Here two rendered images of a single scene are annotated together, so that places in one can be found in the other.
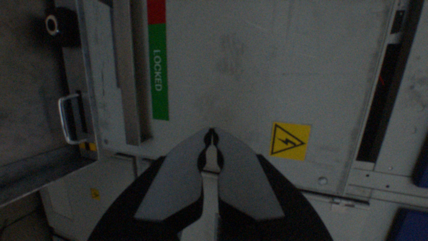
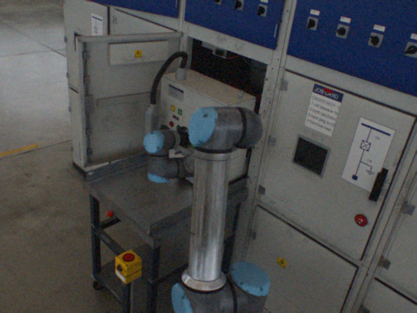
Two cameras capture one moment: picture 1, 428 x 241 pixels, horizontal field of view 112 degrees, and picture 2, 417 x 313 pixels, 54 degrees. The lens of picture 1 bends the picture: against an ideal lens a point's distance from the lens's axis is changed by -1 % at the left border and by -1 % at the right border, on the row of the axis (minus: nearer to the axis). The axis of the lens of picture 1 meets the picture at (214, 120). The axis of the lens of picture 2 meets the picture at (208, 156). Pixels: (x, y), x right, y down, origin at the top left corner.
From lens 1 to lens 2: 1.95 m
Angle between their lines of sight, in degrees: 53
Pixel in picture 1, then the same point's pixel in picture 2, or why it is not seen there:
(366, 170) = (270, 68)
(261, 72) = not seen: hidden behind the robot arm
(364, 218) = (290, 74)
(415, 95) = (240, 47)
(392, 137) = (255, 56)
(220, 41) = not seen: hidden behind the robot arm
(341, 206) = (283, 84)
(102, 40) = not seen: hidden behind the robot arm
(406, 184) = (277, 51)
